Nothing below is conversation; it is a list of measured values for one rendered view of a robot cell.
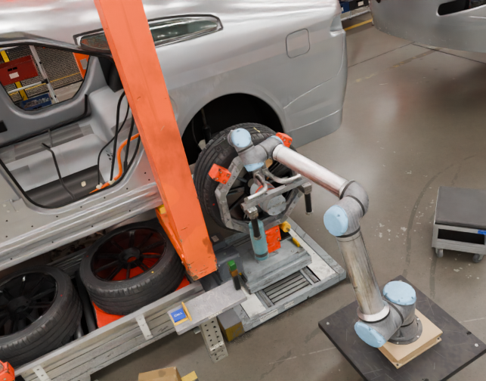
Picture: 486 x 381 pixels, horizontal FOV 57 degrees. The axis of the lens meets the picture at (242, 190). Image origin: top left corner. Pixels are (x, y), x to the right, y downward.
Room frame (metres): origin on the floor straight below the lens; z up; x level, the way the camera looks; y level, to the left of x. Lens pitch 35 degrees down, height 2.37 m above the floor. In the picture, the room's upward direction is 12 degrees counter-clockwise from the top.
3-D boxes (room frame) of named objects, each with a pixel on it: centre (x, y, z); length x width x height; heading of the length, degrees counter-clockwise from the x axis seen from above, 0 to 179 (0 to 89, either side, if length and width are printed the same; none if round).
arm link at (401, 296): (1.39, -0.64, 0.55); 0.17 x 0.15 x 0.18; 125
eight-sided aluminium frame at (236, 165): (2.13, -0.11, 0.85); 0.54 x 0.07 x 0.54; 110
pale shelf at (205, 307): (1.72, 0.33, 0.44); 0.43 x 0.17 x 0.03; 110
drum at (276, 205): (2.06, -0.13, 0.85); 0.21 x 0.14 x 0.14; 20
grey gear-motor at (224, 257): (2.28, 0.24, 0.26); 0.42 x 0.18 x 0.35; 20
